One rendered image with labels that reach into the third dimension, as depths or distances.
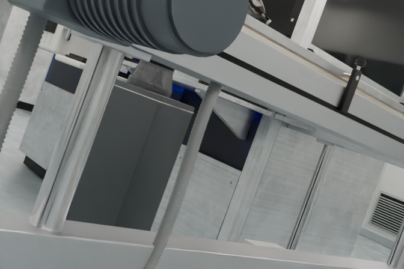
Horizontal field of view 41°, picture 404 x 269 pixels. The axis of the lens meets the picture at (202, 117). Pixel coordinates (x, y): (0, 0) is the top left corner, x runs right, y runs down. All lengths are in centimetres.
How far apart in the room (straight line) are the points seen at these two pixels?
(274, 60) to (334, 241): 206
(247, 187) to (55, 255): 152
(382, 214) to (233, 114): 501
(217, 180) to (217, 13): 194
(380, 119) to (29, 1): 87
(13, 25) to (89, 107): 628
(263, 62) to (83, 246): 42
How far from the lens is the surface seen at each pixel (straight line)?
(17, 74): 70
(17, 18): 706
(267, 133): 226
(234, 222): 230
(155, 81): 173
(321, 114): 110
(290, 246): 229
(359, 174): 291
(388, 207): 705
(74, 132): 80
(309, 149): 251
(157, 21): 46
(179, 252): 97
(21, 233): 80
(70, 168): 81
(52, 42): 274
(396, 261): 171
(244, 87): 92
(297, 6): 238
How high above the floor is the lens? 79
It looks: 1 degrees down
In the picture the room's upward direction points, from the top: 20 degrees clockwise
